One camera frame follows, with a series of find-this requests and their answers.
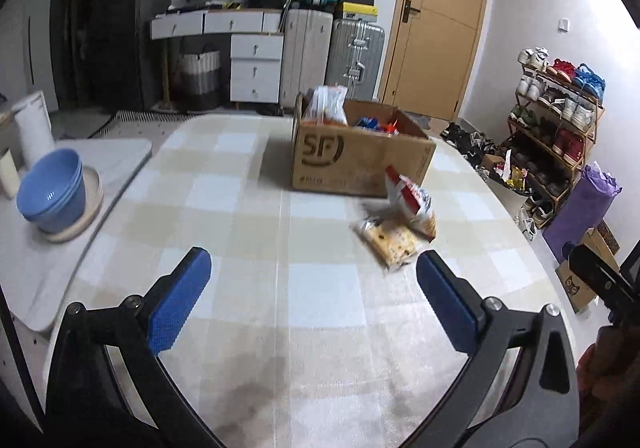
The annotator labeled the clear bread package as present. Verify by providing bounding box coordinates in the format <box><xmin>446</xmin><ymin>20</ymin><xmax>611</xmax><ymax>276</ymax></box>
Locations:
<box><xmin>356</xmin><ymin>217</ymin><xmax>420</xmax><ymax>270</ymax></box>

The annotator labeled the white red noodle snack bag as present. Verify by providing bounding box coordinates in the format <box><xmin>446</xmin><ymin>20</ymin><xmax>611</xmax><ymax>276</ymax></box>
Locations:
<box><xmin>385</xmin><ymin>166</ymin><xmax>436</xmax><ymax>242</ymax></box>

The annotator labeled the right hand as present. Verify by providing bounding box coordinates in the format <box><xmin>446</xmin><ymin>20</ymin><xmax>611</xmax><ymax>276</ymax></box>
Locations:
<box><xmin>576</xmin><ymin>325</ymin><xmax>639</xmax><ymax>402</ymax></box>

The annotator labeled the small cardboard box on floor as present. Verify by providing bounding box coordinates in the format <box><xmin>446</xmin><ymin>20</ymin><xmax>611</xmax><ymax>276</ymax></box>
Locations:
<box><xmin>556</xmin><ymin>228</ymin><xmax>620</xmax><ymax>313</ymax></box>

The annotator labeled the purple bag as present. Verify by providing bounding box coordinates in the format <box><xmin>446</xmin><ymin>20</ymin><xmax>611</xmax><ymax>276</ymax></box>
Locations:
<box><xmin>542</xmin><ymin>162</ymin><xmax>623</xmax><ymax>264</ymax></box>

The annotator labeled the shoe rack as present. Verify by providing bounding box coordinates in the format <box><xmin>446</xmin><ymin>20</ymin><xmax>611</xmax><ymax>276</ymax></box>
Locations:
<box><xmin>503</xmin><ymin>47</ymin><xmax>605</xmax><ymax>229</ymax></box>

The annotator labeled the blue bowl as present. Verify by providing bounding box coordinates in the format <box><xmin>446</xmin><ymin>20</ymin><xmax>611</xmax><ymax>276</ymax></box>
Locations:
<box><xmin>16</xmin><ymin>149</ymin><xmax>86</xmax><ymax>234</ymax></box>

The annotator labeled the patterned floor rug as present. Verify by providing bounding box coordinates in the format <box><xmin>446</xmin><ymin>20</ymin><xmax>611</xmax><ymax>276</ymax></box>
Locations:
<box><xmin>89</xmin><ymin>110</ymin><xmax>281</xmax><ymax>141</ymax></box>

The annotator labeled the SF cardboard box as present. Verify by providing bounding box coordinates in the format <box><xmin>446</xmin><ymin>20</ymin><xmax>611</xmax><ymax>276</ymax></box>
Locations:
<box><xmin>292</xmin><ymin>94</ymin><xmax>436</xmax><ymax>197</ymax></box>

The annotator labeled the striped laundry basket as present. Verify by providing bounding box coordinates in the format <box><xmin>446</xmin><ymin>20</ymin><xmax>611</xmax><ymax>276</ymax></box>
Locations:
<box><xmin>175</xmin><ymin>50</ymin><xmax>221</xmax><ymax>112</ymax></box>

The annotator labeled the wooden door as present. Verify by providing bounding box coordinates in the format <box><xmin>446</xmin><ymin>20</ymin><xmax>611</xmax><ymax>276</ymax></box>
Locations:
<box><xmin>380</xmin><ymin>0</ymin><xmax>487</xmax><ymax>121</ymax></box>

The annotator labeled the white snack bag in box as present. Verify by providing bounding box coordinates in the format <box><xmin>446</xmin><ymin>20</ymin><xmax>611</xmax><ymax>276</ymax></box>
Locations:
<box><xmin>302</xmin><ymin>86</ymin><xmax>348</xmax><ymax>127</ymax></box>

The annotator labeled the silver suitcase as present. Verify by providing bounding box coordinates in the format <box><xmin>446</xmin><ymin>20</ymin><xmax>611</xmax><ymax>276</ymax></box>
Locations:
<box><xmin>326</xmin><ymin>18</ymin><xmax>385</xmax><ymax>101</ymax></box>

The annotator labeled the yellow black shoe box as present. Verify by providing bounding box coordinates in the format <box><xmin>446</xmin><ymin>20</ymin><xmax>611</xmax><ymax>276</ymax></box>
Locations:
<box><xmin>334</xmin><ymin>2</ymin><xmax>378</xmax><ymax>24</ymax></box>

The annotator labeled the white drawer desk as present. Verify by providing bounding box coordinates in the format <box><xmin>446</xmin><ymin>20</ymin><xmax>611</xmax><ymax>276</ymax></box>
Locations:
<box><xmin>151</xmin><ymin>9</ymin><xmax>284</xmax><ymax>104</ymax></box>

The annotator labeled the beige suitcase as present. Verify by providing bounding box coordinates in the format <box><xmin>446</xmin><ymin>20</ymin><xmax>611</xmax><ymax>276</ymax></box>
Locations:
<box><xmin>280</xmin><ymin>9</ymin><xmax>333</xmax><ymax>110</ymax></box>

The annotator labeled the black refrigerator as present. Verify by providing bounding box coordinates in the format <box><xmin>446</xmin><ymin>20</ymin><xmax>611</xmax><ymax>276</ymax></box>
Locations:
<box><xmin>89</xmin><ymin>0</ymin><xmax>171</xmax><ymax>112</ymax></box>

